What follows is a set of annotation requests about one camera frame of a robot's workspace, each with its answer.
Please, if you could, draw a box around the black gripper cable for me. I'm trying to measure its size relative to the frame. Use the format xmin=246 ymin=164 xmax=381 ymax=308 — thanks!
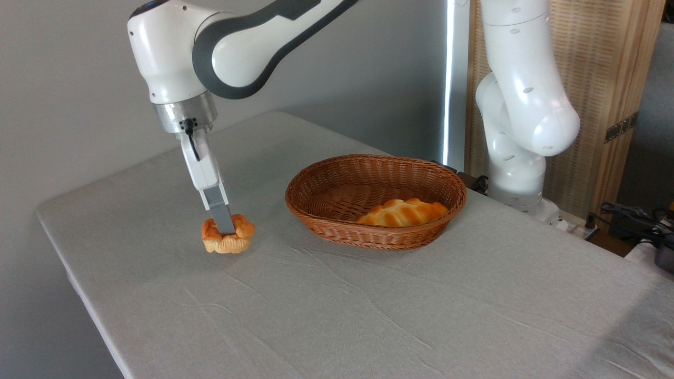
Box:
xmin=181 ymin=118 xmax=202 ymax=162

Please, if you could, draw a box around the black cable bundle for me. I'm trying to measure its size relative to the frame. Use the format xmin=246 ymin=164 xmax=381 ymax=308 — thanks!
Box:
xmin=599 ymin=201 xmax=674 ymax=249

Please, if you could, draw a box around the flower-shaped bread bun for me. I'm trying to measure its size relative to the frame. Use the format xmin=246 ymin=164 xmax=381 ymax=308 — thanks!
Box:
xmin=202 ymin=214 xmax=256 ymax=255

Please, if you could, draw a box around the black screen hinge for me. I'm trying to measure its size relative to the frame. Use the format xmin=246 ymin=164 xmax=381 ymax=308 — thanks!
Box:
xmin=604 ymin=111 xmax=639 ymax=144

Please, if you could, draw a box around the white vertical post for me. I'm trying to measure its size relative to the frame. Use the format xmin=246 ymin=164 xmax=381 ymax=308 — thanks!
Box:
xmin=441 ymin=0 xmax=471 ymax=172

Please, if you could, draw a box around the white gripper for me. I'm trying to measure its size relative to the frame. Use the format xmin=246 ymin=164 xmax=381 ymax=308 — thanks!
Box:
xmin=180 ymin=128 xmax=237 ymax=236

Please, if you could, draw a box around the grey tablecloth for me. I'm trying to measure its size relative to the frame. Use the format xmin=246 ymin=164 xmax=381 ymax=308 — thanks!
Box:
xmin=36 ymin=111 xmax=674 ymax=379

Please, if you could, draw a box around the black clamp behind basket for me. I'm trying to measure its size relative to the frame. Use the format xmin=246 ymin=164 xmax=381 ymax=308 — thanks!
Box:
xmin=432 ymin=160 xmax=489 ymax=194

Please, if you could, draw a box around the long braided bread loaf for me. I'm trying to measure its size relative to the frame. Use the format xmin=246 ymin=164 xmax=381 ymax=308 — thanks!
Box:
xmin=356 ymin=198 xmax=450 ymax=228

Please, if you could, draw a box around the brown wicker basket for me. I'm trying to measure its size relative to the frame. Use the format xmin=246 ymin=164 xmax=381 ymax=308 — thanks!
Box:
xmin=285 ymin=154 xmax=468 ymax=252

